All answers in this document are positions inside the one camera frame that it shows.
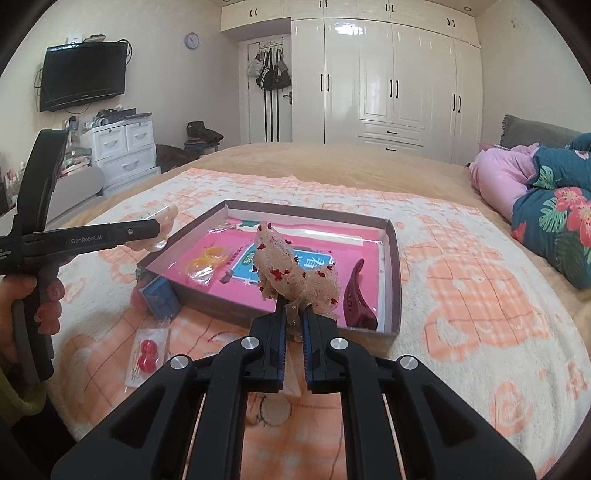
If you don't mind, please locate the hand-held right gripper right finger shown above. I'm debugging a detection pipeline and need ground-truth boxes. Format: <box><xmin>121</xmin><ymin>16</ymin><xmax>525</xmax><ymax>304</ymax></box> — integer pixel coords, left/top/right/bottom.
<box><xmin>300</xmin><ymin>305</ymin><xmax>532</xmax><ymax>480</ymax></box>

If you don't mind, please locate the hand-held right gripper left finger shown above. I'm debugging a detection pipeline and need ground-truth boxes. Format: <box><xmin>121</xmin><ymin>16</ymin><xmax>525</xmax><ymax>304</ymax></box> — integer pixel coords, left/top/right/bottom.
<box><xmin>51</xmin><ymin>300</ymin><xmax>288</xmax><ymax>480</ymax></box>

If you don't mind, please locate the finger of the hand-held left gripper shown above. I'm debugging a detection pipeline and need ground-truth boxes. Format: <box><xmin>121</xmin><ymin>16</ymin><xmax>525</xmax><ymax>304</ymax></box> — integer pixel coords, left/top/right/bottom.
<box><xmin>110</xmin><ymin>220</ymin><xmax>163</xmax><ymax>253</ymax></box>

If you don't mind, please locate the small blue box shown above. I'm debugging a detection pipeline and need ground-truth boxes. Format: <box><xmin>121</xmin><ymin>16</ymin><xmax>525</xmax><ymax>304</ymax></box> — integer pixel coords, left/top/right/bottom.
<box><xmin>141</xmin><ymin>276</ymin><xmax>181</xmax><ymax>320</ymax></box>

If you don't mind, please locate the shallow cardboard box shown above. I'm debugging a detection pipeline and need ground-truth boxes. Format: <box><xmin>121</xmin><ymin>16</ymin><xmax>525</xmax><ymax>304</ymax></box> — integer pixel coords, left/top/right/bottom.
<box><xmin>136</xmin><ymin>199</ymin><xmax>402</xmax><ymax>347</ymax></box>

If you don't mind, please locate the beige lace hair bow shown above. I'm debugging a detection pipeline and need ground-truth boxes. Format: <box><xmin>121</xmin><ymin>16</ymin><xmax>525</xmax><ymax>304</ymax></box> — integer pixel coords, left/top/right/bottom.
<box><xmin>253</xmin><ymin>222</ymin><xmax>342</xmax><ymax>322</ymax></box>

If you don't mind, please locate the person's left forearm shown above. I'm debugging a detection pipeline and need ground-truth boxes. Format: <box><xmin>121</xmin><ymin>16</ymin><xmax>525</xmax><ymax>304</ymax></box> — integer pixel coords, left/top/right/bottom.
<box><xmin>0</xmin><ymin>357</ymin><xmax>49</xmax><ymax>430</ymax></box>

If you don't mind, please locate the person's left hand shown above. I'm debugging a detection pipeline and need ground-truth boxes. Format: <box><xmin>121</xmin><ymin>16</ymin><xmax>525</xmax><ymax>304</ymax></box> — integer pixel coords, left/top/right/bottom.
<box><xmin>0</xmin><ymin>276</ymin><xmax>64</xmax><ymax>366</ymax></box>

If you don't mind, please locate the white rounded low furniture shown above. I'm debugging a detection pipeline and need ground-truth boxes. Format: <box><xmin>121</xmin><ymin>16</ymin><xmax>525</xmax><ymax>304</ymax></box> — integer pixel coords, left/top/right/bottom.
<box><xmin>46</xmin><ymin>166</ymin><xmax>105</xmax><ymax>223</ymax></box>

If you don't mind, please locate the dark red hair claw clip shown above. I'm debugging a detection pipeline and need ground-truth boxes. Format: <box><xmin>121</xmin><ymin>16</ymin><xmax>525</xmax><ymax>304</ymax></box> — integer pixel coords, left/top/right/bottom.
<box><xmin>339</xmin><ymin>258</ymin><xmax>379</xmax><ymax>330</ymax></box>

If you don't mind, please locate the white drawer cabinet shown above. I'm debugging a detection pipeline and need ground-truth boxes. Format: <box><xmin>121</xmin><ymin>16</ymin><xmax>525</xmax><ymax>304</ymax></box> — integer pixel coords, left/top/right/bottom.
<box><xmin>82</xmin><ymin>113</ymin><xmax>162</xmax><ymax>195</ymax></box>

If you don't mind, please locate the dark brown cloth heap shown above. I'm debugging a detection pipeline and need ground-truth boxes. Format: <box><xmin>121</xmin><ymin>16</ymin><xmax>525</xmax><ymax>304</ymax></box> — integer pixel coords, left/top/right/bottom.
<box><xmin>156</xmin><ymin>144</ymin><xmax>200</xmax><ymax>174</ymax></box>

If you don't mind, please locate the pink printed sheet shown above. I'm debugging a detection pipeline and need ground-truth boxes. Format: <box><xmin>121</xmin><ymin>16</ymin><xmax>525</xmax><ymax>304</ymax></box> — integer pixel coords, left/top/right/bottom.
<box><xmin>159</xmin><ymin>216</ymin><xmax>384</xmax><ymax>330</ymax></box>

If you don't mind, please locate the clutter on drawer cabinet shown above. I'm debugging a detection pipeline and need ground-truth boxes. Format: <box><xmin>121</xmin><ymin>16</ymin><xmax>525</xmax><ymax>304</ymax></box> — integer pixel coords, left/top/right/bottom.
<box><xmin>65</xmin><ymin>107</ymin><xmax>153</xmax><ymax>136</ymax></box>

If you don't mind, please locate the red cherry earrings packet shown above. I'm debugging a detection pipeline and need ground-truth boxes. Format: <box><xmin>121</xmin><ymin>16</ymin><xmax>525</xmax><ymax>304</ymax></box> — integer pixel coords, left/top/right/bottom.
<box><xmin>124</xmin><ymin>323</ymin><xmax>171</xmax><ymax>387</ymax></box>

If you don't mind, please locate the pile of folded clothes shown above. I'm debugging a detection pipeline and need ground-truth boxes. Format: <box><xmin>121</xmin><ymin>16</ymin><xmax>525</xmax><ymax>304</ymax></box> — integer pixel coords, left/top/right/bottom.
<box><xmin>185</xmin><ymin>121</ymin><xmax>225</xmax><ymax>155</ymax></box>

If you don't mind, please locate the white room door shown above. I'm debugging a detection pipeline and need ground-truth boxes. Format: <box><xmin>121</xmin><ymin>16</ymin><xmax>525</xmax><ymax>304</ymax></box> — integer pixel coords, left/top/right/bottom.
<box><xmin>239</xmin><ymin>39</ymin><xmax>293</xmax><ymax>145</ymax></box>

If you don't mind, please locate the peach checked printed blanket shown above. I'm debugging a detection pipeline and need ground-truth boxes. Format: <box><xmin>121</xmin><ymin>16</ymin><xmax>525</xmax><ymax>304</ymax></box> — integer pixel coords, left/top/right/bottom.
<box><xmin>46</xmin><ymin>166</ymin><xmax>578</xmax><ymax>480</ymax></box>

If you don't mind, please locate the tan bedspread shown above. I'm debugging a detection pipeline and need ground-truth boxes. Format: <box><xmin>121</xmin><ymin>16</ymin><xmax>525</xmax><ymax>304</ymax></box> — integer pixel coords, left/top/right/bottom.
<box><xmin>99</xmin><ymin>141</ymin><xmax>591</xmax><ymax>324</ymax></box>

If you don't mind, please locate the black hanging bag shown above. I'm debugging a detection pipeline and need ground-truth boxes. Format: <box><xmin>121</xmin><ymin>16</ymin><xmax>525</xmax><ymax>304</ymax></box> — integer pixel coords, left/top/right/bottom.
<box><xmin>256</xmin><ymin>48</ymin><xmax>293</xmax><ymax>91</ymax></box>

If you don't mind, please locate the pink quilt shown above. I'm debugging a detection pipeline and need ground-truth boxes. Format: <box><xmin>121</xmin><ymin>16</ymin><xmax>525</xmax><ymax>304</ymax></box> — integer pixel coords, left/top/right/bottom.
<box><xmin>468</xmin><ymin>142</ymin><xmax>542</xmax><ymax>225</ymax></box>

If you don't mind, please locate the blue floral quilt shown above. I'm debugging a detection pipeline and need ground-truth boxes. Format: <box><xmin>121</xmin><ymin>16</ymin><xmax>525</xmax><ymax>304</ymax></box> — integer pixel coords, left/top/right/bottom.
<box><xmin>510</xmin><ymin>134</ymin><xmax>591</xmax><ymax>291</ymax></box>

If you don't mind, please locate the white glossy wardrobe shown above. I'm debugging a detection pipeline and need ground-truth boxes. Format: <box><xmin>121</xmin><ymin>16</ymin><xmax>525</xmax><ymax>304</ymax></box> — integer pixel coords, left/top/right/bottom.
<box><xmin>220</xmin><ymin>0</ymin><xmax>483</xmax><ymax>167</ymax></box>

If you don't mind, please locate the grey pillow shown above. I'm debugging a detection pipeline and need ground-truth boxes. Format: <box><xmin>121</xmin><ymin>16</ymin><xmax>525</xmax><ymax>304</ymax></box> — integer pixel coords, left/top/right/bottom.
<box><xmin>501</xmin><ymin>114</ymin><xmax>591</xmax><ymax>151</ymax></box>

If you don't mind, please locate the yellow hair ties packet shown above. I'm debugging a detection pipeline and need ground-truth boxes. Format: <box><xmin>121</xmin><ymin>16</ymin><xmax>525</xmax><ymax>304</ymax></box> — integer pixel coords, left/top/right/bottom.
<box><xmin>184</xmin><ymin>244</ymin><xmax>232</xmax><ymax>283</ymax></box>

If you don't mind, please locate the black wall television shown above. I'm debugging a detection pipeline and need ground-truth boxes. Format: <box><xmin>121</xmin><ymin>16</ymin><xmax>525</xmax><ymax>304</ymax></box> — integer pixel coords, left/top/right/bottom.
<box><xmin>39</xmin><ymin>41</ymin><xmax>127</xmax><ymax>113</ymax></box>

